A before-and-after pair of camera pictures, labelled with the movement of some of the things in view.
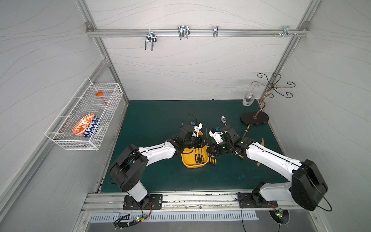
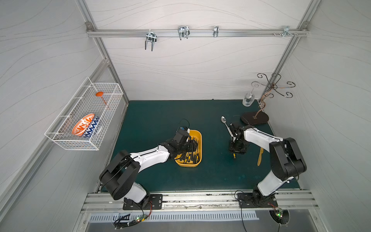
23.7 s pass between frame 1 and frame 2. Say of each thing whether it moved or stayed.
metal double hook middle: stayed
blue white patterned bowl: stayed
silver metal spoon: stayed
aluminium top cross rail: stayed
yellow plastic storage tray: moved
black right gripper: moved
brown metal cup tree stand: stayed
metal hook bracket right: stayed
